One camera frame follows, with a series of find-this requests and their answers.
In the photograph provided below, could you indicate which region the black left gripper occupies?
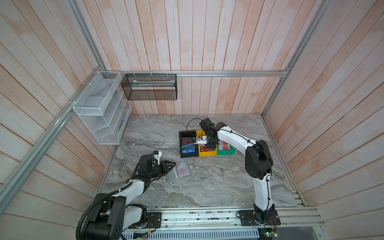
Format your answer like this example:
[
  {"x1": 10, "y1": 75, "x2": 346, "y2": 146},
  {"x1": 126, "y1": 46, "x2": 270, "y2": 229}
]
[{"x1": 148, "y1": 160, "x2": 176, "y2": 179}]

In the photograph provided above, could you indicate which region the beige leather card holder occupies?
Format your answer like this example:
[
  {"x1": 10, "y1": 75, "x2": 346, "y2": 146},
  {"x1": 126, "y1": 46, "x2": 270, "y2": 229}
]
[{"x1": 166, "y1": 161, "x2": 191, "y2": 182}]

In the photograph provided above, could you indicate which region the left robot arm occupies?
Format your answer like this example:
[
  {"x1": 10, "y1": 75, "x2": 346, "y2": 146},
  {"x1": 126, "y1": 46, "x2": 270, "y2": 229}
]
[{"x1": 76, "y1": 151, "x2": 177, "y2": 240}]

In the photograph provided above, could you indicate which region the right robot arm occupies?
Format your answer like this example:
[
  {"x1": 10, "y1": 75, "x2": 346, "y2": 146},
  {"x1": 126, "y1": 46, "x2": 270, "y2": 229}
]
[{"x1": 199, "y1": 118, "x2": 281, "y2": 226}]

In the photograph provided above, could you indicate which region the yellow plastic bin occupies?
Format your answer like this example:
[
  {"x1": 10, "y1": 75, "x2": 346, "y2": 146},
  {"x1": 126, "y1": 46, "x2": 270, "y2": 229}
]
[{"x1": 196, "y1": 130, "x2": 217, "y2": 157}]

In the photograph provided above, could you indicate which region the green plastic bin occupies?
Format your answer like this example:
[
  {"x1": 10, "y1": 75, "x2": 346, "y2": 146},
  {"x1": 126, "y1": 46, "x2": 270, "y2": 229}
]
[{"x1": 217, "y1": 141, "x2": 236, "y2": 156}]

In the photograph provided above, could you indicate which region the black plastic bin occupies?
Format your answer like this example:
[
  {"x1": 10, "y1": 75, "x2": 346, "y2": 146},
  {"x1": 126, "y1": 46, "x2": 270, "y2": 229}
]
[{"x1": 179, "y1": 131, "x2": 199, "y2": 158}]

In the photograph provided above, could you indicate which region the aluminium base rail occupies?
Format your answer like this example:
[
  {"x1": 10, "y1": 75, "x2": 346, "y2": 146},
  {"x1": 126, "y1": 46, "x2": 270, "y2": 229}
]
[{"x1": 74, "y1": 205, "x2": 326, "y2": 232}]

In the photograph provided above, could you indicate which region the black wire mesh basket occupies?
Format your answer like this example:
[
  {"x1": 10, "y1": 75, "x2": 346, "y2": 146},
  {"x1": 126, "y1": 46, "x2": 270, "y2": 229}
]
[{"x1": 121, "y1": 73, "x2": 178, "y2": 101}]

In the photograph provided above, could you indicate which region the white wire mesh shelf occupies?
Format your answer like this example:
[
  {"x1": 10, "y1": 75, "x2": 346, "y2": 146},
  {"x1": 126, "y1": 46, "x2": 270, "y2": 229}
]
[{"x1": 73, "y1": 72, "x2": 132, "y2": 145}]

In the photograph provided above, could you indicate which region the black corrugated cable conduit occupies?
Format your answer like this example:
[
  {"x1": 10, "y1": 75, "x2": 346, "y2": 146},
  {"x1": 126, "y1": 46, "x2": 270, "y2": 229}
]
[{"x1": 75, "y1": 181, "x2": 134, "y2": 240}]

